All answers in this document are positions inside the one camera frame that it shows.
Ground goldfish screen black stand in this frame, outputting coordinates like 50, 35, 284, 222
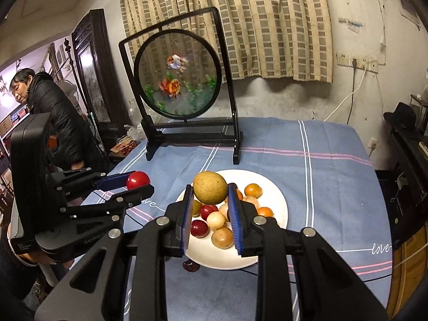
118, 7, 244, 165

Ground person in black jacket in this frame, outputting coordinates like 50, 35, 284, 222
9, 68, 109, 173

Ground red tomato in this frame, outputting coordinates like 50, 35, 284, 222
126, 171, 151, 190

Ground black hat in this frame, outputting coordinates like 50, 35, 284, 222
383, 102, 416, 131

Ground dark wooden cabinet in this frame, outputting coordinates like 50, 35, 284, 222
71, 9, 131, 136

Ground dark red apple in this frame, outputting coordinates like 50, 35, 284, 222
200, 204, 218, 220

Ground small yellow-green fruit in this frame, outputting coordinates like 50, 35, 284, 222
193, 171, 228, 205

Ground white round plate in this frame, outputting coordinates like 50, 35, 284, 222
178, 170, 288, 270

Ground blue plaid tablecloth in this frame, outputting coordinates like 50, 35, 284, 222
114, 118, 392, 320

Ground pale yellow fruit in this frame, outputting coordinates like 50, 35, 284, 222
206, 211, 226, 230

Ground large dark purple fruit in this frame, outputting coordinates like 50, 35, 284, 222
182, 259, 200, 273

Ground orange tomato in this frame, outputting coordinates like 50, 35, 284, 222
244, 183, 263, 198

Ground large orange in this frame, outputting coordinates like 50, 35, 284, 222
257, 207, 274, 217

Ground black desk shelf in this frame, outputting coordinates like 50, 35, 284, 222
376, 104, 427, 250

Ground wall power sockets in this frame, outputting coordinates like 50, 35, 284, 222
336, 52, 379, 74

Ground green-yellow tomato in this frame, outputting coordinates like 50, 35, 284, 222
192, 199, 202, 217

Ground tan round fruit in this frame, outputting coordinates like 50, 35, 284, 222
242, 196, 260, 209

